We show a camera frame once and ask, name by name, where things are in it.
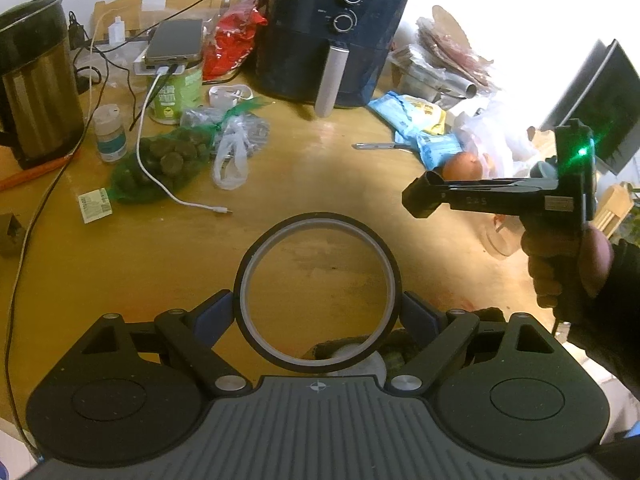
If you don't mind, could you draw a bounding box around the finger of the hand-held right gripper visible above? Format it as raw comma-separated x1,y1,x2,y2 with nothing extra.
423,170,544,192
402,179,547,219

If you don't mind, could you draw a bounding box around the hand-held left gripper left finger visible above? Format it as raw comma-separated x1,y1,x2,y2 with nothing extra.
75,290,253,396

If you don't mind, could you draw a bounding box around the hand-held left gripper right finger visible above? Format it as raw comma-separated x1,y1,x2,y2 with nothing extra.
392,291,563,395

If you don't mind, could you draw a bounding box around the thin black tape ring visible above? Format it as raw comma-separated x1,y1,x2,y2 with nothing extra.
233,211,404,374

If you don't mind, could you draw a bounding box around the person's right forearm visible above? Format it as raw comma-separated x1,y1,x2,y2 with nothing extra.
554,237,640,402

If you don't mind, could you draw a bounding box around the person's right hand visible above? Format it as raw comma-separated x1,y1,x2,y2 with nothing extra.
520,216,616,322

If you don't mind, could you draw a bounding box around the orange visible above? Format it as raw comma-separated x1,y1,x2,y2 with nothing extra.
442,152,484,181

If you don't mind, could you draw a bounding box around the clear shaker bottle grey lid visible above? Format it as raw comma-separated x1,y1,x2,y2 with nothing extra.
481,209,527,259

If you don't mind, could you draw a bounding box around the clear plastic bag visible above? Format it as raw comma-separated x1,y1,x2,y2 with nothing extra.
451,99,537,182

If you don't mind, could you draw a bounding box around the blue wipes packet white label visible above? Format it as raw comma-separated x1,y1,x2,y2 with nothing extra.
414,132,467,172

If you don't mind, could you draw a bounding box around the black monitor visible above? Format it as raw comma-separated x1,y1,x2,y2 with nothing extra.
539,38,640,177

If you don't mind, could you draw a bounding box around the yellow wipes packet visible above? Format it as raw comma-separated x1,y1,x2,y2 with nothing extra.
399,94,447,136

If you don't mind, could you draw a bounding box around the foil roll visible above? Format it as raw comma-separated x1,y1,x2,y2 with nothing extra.
440,77,482,99

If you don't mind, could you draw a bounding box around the silver utility knife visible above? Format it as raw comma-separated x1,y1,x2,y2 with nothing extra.
351,142,414,152

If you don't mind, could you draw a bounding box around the light blue wipes packet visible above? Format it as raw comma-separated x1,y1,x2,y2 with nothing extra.
368,91,427,147

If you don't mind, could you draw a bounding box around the pile of packaged food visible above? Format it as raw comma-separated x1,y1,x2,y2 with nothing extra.
391,4,502,99

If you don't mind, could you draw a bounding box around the small green label packet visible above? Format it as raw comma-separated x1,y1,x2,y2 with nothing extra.
78,187,114,224

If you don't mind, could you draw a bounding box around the green mesh bag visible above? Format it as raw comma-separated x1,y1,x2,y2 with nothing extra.
110,126,217,206

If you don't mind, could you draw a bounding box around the clear bag of silver bits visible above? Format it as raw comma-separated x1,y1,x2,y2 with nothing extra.
179,104,272,192

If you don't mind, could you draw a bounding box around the small white bottle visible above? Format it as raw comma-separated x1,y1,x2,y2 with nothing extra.
93,103,127,164

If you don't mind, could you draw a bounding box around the dark blue air fryer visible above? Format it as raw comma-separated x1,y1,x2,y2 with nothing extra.
256,0,412,119

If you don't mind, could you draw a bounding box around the white charger bundle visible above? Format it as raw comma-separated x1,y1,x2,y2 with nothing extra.
208,84,254,109

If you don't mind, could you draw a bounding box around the red snack bag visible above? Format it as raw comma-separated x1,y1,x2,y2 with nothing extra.
201,0,269,82

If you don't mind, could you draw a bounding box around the smartphone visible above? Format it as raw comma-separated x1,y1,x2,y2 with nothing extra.
144,18,205,66

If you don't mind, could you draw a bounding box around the steel electric kettle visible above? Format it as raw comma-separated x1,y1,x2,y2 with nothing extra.
0,0,87,172

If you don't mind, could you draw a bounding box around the black charger plug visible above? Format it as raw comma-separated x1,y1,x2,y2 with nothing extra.
68,11,89,50

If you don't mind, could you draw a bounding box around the white charging cable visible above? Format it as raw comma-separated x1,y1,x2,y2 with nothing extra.
136,66,234,217

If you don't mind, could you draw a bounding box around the black power cable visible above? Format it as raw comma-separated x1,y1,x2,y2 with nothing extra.
7,144,84,447

